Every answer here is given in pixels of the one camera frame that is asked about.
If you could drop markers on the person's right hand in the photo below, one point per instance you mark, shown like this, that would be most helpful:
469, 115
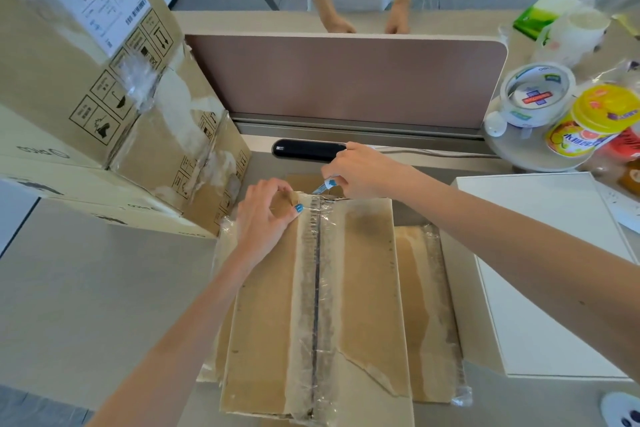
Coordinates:
370, 174

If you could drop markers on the white utility knife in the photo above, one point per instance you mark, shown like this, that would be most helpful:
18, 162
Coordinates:
327, 185

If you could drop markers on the white handheld controller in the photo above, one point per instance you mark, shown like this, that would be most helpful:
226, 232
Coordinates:
617, 409

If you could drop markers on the small white round cap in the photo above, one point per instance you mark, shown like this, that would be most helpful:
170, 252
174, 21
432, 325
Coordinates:
495, 125

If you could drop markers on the person's left forearm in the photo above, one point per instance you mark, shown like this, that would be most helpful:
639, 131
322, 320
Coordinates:
175, 341

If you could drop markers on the red label soda bottle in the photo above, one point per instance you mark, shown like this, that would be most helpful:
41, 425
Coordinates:
627, 146

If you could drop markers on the black desk power socket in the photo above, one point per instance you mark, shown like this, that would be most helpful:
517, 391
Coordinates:
300, 150

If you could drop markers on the white box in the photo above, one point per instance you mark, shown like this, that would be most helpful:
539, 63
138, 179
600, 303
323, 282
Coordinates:
530, 341

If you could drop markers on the white power strip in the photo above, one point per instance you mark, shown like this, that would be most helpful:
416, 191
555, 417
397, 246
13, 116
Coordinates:
625, 206

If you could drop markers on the white tape roll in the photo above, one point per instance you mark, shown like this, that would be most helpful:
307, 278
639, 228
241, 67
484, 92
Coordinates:
535, 114

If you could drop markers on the yellow lid jar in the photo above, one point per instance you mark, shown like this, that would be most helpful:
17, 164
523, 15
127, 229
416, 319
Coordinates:
575, 139

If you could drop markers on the person's left hand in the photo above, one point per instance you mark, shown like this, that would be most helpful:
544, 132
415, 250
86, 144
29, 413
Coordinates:
257, 226

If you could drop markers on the white plastic tub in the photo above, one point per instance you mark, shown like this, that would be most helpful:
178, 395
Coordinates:
575, 36

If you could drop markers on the mauve desk divider panel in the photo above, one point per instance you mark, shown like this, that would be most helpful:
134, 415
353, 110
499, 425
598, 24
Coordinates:
350, 81

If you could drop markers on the green tissue pack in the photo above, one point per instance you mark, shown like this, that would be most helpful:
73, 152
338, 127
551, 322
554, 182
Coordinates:
537, 16

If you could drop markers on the round beige shelf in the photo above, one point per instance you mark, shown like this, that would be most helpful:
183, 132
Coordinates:
525, 151

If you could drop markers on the person's right forearm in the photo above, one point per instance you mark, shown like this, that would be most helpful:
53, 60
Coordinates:
525, 251

